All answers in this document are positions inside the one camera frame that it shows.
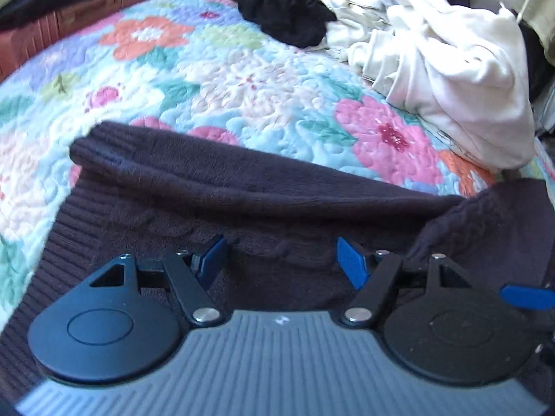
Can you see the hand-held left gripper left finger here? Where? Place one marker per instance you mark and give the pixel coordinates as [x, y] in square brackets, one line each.
[212, 260]

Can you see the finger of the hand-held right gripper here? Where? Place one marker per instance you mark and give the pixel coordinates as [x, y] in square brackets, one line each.
[527, 297]

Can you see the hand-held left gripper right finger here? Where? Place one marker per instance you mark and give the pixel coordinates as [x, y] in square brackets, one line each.
[352, 262]

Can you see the dark brown knit sweater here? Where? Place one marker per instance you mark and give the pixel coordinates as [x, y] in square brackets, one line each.
[282, 208]

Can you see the cream crumpled clothes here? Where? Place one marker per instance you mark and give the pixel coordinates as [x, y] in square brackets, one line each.
[351, 4]

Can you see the floral quilted bedspread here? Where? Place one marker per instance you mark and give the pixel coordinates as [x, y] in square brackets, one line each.
[195, 78]

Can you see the white hoodie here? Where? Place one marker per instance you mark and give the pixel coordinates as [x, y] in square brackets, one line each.
[468, 78]

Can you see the black garment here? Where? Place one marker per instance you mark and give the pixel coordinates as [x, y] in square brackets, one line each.
[286, 4]

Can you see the red suitcase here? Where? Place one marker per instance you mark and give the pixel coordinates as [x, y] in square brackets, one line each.
[56, 30]

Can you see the beige hanging jacket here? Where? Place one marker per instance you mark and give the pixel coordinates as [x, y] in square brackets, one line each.
[540, 4]

